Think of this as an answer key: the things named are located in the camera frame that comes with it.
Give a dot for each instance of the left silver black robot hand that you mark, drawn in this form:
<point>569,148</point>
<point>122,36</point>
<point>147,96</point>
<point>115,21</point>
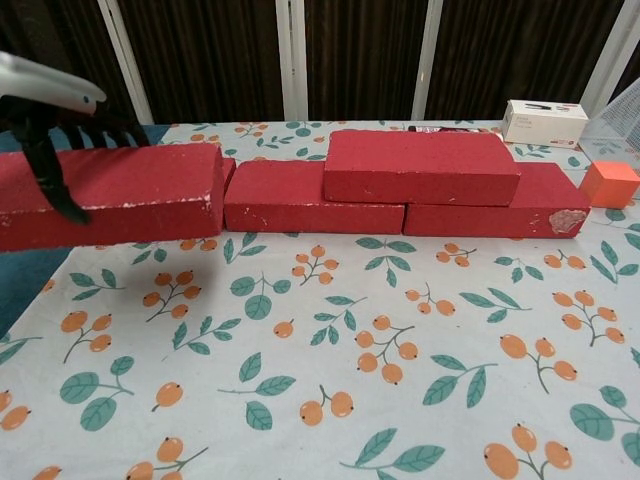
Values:
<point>45,82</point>

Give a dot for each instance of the red rectangular foam brick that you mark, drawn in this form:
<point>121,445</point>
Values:
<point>140,185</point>
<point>415,155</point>
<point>500,220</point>
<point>229,172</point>
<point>280,190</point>

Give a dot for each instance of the floral leaf fruit tablecloth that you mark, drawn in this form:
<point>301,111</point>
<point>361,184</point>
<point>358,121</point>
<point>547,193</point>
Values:
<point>350,280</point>

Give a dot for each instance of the dark brown labelled bottle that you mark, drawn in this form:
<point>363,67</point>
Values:
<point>445,130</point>

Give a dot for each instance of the white cardboard product box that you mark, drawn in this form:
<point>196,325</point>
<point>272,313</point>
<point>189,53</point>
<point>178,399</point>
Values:
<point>545,125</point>

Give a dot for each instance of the clear plastic container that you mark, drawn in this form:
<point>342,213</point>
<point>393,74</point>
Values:
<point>607,147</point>

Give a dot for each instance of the orange foam cube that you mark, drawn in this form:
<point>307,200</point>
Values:
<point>607,185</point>

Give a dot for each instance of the white partition frame post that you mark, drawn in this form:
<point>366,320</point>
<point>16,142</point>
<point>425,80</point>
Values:
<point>127,65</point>
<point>292,60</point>
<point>428,60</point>
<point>599,60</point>

